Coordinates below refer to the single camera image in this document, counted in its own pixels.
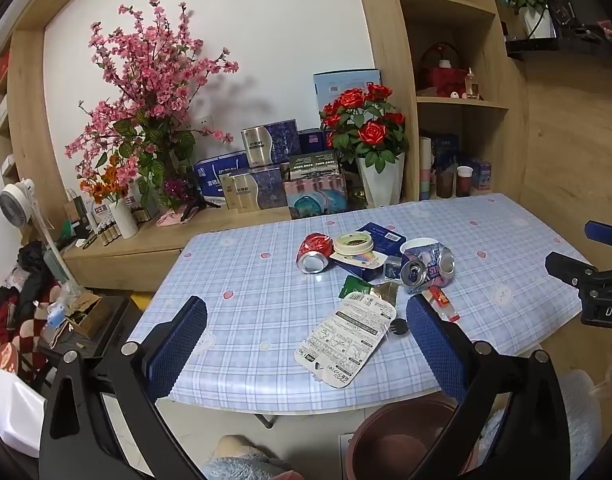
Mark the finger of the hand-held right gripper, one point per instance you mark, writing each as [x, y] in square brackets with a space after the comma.
[605, 234]
[568, 265]

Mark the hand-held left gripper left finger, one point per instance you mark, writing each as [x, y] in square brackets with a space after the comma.
[178, 345]

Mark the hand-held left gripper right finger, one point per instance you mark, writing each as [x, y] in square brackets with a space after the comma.
[435, 345]

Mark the small black cap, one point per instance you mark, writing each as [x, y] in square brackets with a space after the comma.
[399, 326]

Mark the red and clear wrapper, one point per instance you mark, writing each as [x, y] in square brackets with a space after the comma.
[441, 302]

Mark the gold foil wrapper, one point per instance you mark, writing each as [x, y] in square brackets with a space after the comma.
[384, 294]

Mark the crushed blue silver can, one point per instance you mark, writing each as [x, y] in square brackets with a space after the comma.
[428, 270]

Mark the clear bottle with blue label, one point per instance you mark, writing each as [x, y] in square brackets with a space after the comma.
[393, 269]

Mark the white printed blister card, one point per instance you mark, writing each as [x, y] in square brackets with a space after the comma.
[346, 340]

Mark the green packet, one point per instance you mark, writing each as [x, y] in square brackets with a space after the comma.
[353, 287]

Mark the brown trash bin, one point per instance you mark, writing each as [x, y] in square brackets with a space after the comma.
[385, 440]

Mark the white rainbow print package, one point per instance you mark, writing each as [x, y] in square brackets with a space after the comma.
[358, 262]

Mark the dark blue carton box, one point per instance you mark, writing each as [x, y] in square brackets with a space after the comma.
[383, 237]

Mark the green round cup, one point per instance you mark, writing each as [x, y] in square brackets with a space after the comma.
[354, 246]

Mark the crushed red can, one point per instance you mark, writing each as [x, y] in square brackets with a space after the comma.
[313, 255]

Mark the black side table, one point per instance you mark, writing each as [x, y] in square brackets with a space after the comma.
[91, 355]

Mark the open cardboard box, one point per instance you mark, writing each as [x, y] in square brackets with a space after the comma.
[88, 312]

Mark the low wooden cabinet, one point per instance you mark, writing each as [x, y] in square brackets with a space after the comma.
[151, 245]

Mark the white fluffy seat cushion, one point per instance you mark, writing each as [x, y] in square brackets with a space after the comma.
[580, 420]

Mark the small blue and white box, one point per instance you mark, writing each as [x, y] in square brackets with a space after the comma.
[482, 175]

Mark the pink cloth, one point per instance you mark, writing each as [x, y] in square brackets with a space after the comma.
[168, 218]

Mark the row of small bottles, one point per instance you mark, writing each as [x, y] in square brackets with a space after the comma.
[106, 232]

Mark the red paper cup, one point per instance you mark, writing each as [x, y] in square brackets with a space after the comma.
[464, 180]

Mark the grey fluffy clothing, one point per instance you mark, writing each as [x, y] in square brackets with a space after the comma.
[246, 462]

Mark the black mini tripod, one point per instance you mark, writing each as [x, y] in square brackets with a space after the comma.
[196, 202]

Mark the orange flowers in white vase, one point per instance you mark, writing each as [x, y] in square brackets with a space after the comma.
[121, 210]

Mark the purple flowers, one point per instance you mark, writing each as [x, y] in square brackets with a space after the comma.
[172, 192]

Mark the blue box on shelf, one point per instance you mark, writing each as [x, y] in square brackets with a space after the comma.
[445, 147]

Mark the red checked cloth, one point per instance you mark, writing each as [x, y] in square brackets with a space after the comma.
[8, 340]

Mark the stack of pastel paper cups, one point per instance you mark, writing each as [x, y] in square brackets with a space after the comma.
[424, 170]

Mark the wooden shelf unit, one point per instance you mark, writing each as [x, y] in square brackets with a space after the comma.
[465, 125]

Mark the white angular vase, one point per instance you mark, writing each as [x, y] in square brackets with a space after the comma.
[380, 180]

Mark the blue and white carton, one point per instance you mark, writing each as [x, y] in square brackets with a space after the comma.
[216, 175]

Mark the silver and blue gift box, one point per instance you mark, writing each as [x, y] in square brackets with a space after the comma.
[268, 142]
[253, 187]

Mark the small glass perfume bottle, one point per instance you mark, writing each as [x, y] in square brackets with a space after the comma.
[472, 85]

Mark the white desk fan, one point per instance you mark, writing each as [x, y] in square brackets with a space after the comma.
[16, 202]

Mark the dark label box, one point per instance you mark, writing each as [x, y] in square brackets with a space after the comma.
[313, 164]

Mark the red rose bouquet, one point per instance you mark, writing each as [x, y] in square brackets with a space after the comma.
[366, 127]

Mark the red basket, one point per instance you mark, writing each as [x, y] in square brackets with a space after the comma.
[443, 72]

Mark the small dark blue box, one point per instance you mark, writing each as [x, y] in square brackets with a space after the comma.
[311, 141]

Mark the pink blossom arrangement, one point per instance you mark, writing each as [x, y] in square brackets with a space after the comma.
[146, 95]

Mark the light blue flat box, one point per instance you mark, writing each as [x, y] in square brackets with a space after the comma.
[336, 85]

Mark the black wall shelf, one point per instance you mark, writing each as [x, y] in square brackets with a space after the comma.
[575, 20]

